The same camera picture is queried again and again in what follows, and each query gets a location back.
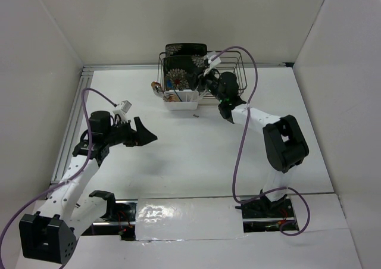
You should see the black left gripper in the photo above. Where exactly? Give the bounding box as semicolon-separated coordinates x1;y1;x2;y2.
104;116;157;147

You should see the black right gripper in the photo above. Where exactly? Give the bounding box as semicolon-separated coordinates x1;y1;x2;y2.
184;65;226;103

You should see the iridescent blue fork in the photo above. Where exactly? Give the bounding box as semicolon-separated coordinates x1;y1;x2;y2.
166;80;183;102

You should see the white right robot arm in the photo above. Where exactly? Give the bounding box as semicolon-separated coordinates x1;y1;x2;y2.
187;70;309;217

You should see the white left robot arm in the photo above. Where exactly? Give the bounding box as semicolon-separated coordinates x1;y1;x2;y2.
19;111;158;265

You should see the black floral plate front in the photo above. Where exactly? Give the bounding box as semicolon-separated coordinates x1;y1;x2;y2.
163;55;205;90

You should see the black floral plate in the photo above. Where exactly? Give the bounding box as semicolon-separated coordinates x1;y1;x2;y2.
165;43;207;57
163;55;205;90

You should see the white plastic utensil caddy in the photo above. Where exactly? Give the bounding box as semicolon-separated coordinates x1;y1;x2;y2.
164;90;199;111

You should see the black floral plate rear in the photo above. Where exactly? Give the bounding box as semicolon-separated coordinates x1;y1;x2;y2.
165;43;207;57

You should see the wire dish rack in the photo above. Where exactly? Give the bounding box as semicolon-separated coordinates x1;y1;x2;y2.
157;51;247;99

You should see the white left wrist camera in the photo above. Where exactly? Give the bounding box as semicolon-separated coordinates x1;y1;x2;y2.
113;100;132;124

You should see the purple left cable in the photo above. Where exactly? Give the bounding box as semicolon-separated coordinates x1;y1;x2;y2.
0;87;118;269

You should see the purple cable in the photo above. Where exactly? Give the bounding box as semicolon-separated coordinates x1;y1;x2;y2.
0;87;118;269
214;45;312;237

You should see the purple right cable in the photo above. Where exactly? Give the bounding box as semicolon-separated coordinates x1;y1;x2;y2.
214;45;312;237

